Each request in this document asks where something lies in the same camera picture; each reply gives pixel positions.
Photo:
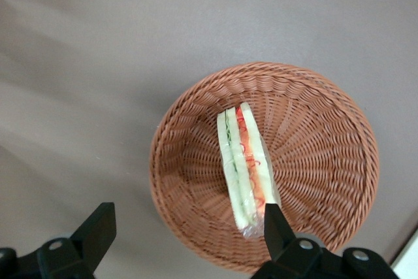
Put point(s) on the cream rectangular tray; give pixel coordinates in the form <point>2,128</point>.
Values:
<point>409,262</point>

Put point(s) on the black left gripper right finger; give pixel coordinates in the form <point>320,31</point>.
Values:
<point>277,236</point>

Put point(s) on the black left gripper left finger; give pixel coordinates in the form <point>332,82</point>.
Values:
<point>94,233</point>

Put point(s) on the triangle sandwich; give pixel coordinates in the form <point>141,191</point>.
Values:
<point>241,161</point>

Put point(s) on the brown woven round basket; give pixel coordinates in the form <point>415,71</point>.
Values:
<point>326,161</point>

